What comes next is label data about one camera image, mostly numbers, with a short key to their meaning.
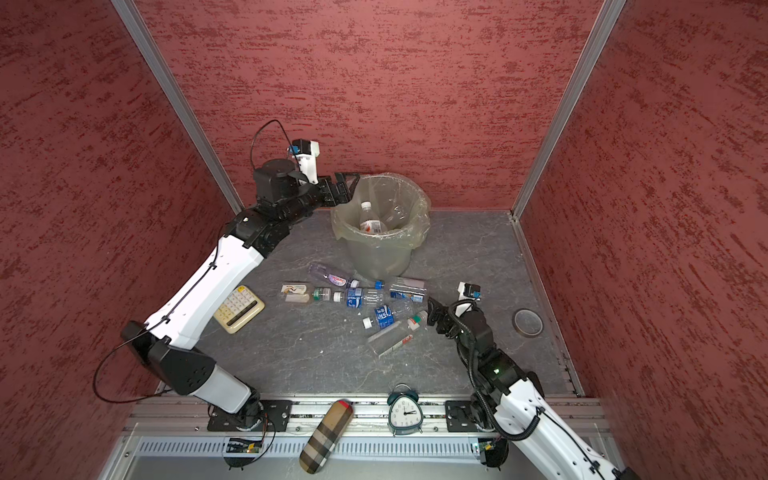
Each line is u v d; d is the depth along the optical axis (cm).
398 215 95
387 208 98
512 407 53
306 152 58
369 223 94
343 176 60
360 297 90
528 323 92
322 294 92
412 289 97
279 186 50
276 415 74
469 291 68
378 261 93
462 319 56
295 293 92
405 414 71
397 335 87
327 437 69
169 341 41
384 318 85
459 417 74
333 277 96
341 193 62
